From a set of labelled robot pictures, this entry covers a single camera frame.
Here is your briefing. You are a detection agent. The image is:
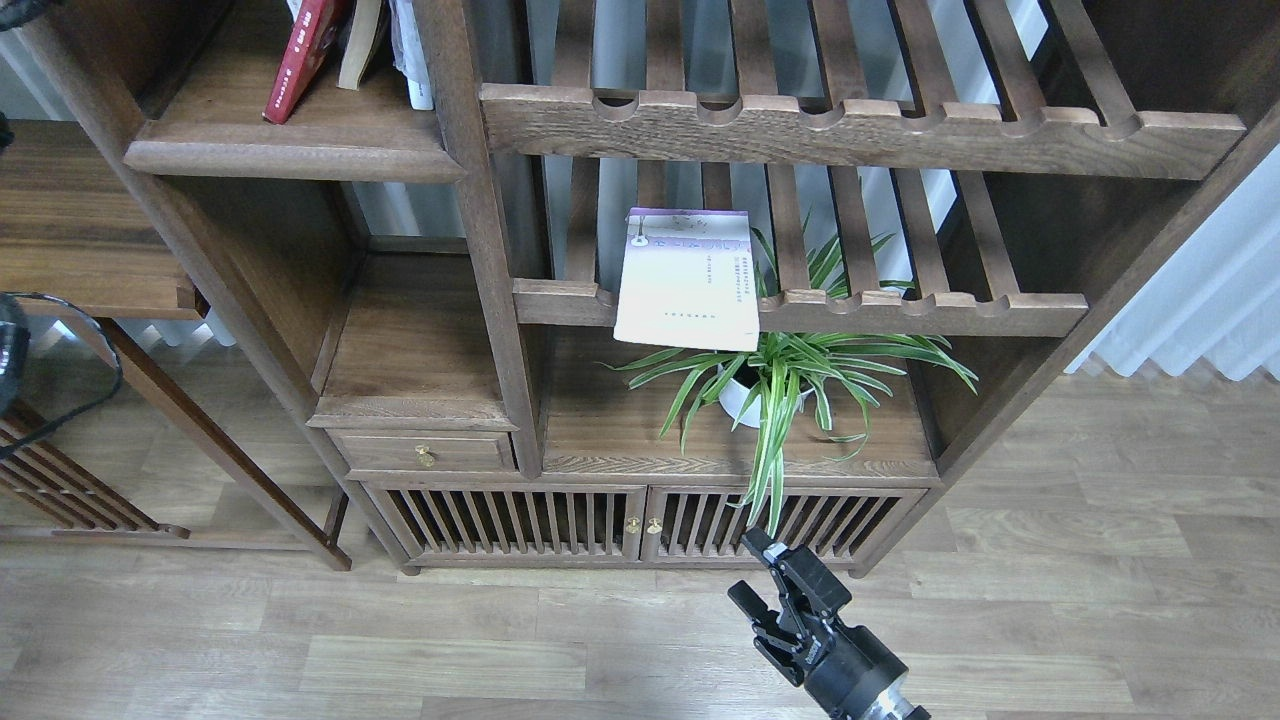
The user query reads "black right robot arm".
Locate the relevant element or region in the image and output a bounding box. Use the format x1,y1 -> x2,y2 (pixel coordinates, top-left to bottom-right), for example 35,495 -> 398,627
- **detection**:
727,528 -> 929,719

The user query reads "pale purple white book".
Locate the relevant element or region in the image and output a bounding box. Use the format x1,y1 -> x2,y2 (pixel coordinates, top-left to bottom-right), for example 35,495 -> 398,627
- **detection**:
613,208 -> 760,352

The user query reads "green spider plant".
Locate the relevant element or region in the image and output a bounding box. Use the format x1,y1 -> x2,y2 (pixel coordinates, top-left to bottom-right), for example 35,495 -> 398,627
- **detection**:
623,222 -> 977,530

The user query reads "upright white book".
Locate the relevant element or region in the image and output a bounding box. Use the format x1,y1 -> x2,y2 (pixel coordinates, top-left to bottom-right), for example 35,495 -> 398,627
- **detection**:
389,0 -> 434,110

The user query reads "red cover book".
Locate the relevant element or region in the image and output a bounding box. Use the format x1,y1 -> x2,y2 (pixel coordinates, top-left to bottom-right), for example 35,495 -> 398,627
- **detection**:
262,1 -> 353,126

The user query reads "left slatted cabinet door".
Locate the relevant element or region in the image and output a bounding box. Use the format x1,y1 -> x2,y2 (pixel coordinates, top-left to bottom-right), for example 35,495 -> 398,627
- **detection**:
366,483 -> 646,568

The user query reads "right slatted cabinet door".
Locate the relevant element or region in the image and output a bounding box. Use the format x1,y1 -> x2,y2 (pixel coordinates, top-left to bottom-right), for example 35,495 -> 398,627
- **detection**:
640,486 -> 925,569

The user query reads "small wooden drawer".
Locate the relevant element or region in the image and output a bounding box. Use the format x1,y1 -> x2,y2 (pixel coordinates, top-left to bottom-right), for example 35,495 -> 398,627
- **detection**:
328,429 -> 516,471

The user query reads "white curtain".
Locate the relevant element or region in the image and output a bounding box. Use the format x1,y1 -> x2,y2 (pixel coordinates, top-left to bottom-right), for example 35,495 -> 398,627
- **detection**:
1068,150 -> 1279,380

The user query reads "white plant pot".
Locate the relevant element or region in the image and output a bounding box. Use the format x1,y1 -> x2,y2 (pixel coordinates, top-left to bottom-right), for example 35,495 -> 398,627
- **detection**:
718,365 -> 814,429

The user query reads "upright tan book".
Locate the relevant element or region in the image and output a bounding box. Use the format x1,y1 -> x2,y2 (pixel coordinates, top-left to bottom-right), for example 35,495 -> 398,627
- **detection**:
335,0 -> 389,91

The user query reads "slatted cabinet door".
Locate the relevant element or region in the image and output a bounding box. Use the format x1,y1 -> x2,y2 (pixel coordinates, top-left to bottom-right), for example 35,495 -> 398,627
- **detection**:
640,486 -> 925,569
366,483 -> 646,568

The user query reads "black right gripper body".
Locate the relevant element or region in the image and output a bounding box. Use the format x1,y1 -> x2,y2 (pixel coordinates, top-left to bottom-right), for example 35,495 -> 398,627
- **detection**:
753,546 -> 909,719

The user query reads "wooden side shelf unit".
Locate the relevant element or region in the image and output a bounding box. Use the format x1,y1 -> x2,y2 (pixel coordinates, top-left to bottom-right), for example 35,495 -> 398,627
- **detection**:
1,120 -> 351,571

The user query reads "dark wooden bookshelf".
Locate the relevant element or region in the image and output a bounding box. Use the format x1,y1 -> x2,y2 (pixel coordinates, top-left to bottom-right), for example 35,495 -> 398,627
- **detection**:
17,1 -> 1277,575

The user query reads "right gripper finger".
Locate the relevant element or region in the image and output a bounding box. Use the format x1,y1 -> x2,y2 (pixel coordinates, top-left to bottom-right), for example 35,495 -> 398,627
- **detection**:
741,528 -> 788,569
727,582 -> 778,632

